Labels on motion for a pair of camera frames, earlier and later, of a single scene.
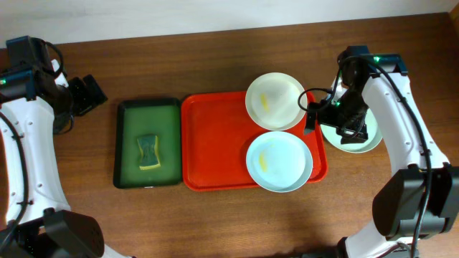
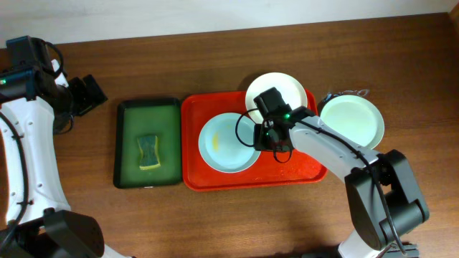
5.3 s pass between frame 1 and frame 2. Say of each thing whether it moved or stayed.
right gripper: moved
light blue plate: moved
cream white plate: stayed
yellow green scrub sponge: stayed
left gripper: stayed
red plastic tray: stayed
